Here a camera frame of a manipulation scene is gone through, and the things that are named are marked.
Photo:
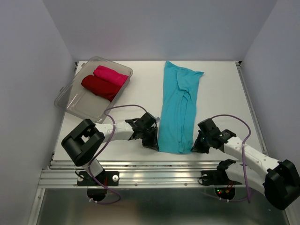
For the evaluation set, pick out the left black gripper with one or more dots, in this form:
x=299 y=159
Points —
x=152 y=144

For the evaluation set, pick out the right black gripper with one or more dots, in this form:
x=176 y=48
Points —
x=197 y=147

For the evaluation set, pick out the turquoise t shirt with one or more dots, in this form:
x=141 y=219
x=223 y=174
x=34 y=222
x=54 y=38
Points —
x=180 y=91

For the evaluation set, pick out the clear plastic bin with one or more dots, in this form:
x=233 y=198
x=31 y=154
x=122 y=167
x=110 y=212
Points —
x=80 y=102

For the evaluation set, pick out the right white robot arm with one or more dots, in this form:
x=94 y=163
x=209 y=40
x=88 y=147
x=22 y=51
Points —
x=278 y=181

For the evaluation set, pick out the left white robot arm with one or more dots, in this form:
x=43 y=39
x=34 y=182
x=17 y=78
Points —
x=82 y=143

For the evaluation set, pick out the dark red rolled shirt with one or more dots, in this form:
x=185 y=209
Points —
x=100 y=87

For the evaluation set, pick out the pink rolled shirt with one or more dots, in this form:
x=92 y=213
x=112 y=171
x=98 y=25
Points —
x=110 y=75

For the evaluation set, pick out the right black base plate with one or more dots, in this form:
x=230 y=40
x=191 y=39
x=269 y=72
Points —
x=217 y=176

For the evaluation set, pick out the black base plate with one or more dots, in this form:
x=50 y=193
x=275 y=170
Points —
x=217 y=176
x=107 y=178

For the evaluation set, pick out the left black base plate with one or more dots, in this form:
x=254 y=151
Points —
x=107 y=178

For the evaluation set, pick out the aluminium mounting rail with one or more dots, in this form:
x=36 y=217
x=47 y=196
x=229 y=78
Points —
x=140 y=174

